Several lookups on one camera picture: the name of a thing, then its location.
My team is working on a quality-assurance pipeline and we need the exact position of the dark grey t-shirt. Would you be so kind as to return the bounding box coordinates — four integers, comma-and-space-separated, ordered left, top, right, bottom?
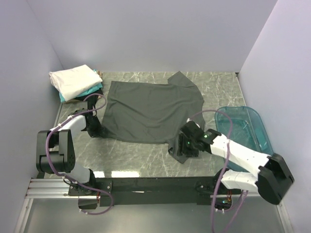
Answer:
102, 72, 205, 164

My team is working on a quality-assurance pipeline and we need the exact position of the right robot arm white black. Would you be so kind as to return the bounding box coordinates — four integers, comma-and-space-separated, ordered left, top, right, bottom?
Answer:
178, 121, 294, 205

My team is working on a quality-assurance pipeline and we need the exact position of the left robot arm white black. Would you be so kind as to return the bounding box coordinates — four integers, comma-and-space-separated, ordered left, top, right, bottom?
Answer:
36, 101, 101, 196

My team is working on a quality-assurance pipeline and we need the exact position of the teal folded t-shirt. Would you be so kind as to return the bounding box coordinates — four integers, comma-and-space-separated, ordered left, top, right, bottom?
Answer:
59, 83, 103, 102

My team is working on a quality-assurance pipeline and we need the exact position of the teal plastic bin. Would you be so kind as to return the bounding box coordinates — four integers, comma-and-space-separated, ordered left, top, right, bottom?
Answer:
214, 105, 274, 173

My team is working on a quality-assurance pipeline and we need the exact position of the white folded t-shirt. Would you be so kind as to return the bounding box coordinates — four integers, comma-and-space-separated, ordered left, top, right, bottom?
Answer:
49, 65, 102, 100

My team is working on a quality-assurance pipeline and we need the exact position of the beige patterned folded cloth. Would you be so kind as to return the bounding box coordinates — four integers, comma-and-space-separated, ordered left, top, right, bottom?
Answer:
93, 69, 103, 79

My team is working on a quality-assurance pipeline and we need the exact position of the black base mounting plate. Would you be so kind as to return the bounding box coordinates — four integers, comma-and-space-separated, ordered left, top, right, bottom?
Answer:
68, 176, 241, 210

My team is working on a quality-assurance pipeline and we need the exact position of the aluminium rail frame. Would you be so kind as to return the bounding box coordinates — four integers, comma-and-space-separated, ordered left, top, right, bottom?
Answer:
14, 179, 294, 233

